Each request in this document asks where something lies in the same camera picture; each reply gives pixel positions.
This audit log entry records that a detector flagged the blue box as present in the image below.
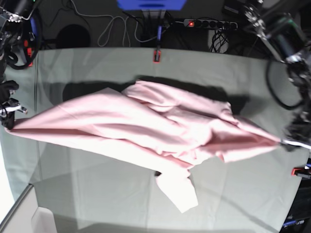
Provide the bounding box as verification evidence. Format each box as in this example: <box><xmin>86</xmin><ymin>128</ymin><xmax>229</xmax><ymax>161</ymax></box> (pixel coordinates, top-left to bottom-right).
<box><xmin>117</xmin><ymin>0</ymin><xmax>187</xmax><ymax>11</ymax></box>

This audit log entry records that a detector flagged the white bin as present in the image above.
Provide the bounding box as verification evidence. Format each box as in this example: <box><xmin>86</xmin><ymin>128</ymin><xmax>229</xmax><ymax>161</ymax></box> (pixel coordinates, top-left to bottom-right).
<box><xmin>0</xmin><ymin>184</ymin><xmax>57</xmax><ymax>233</ymax></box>

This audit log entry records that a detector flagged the black power strip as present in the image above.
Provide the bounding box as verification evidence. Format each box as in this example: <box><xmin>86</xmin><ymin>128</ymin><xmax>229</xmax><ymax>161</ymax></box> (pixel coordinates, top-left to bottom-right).
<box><xmin>183</xmin><ymin>19</ymin><xmax>239</xmax><ymax>31</ymax></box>

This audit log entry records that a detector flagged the orange clamp centre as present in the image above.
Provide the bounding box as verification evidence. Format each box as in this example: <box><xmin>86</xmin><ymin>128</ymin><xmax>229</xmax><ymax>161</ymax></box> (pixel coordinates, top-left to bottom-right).
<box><xmin>153</xmin><ymin>49</ymin><xmax>161</xmax><ymax>63</ymax></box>

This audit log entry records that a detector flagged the black round stool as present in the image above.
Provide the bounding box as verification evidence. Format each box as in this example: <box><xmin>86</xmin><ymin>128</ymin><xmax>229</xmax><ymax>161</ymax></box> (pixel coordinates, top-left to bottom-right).
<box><xmin>55</xmin><ymin>24</ymin><xmax>91</xmax><ymax>49</ymax></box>

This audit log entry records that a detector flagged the pink t-shirt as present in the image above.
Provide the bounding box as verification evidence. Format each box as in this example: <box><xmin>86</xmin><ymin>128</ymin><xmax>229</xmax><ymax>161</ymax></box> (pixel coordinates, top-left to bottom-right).
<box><xmin>8</xmin><ymin>80</ymin><xmax>280</xmax><ymax>213</ymax></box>

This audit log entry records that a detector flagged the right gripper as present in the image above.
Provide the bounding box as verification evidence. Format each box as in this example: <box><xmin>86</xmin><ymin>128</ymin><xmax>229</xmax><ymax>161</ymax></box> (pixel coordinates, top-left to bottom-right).
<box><xmin>0</xmin><ymin>98</ymin><xmax>28</xmax><ymax>130</ymax></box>

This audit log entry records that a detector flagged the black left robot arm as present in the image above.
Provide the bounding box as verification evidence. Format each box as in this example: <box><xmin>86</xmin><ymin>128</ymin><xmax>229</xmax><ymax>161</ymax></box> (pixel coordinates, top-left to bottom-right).
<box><xmin>242</xmin><ymin>0</ymin><xmax>311</xmax><ymax>151</ymax></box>

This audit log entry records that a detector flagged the green table cloth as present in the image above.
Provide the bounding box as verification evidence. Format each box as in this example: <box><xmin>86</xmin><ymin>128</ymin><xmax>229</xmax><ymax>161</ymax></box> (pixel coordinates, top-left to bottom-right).
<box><xmin>0</xmin><ymin>48</ymin><xmax>310</xmax><ymax>233</ymax></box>

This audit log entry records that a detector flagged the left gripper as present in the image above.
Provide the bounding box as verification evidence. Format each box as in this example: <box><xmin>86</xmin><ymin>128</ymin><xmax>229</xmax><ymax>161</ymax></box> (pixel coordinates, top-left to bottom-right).
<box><xmin>280</xmin><ymin>116</ymin><xmax>311</xmax><ymax>151</ymax></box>

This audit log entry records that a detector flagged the orange clamp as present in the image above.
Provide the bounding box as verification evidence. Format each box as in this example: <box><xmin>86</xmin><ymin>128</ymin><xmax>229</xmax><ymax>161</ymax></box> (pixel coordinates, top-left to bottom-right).
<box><xmin>292</xmin><ymin>166</ymin><xmax>311</xmax><ymax>179</ymax></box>
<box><xmin>23</xmin><ymin>39</ymin><xmax>33</xmax><ymax>62</ymax></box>
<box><xmin>153</xmin><ymin>49</ymin><xmax>161</xmax><ymax>63</ymax></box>

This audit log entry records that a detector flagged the orange clamp right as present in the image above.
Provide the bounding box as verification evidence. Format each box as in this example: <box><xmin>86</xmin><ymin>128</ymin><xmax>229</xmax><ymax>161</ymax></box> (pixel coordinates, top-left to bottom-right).
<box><xmin>292</xmin><ymin>166</ymin><xmax>311</xmax><ymax>179</ymax></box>

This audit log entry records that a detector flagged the orange clamp left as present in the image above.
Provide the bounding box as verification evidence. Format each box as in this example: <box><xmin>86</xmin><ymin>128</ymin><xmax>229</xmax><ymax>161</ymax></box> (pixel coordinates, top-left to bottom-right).
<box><xmin>23</xmin><ymin>39</ymin><xmax>33</xmax><ymax>62</ymax></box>

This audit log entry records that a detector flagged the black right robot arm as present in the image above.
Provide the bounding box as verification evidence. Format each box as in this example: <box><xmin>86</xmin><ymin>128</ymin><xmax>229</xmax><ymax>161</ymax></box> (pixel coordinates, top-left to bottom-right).
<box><xmin>0</xmin><ymin>0</ymin><xmax>43</xmax><ymax>129</ymax></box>

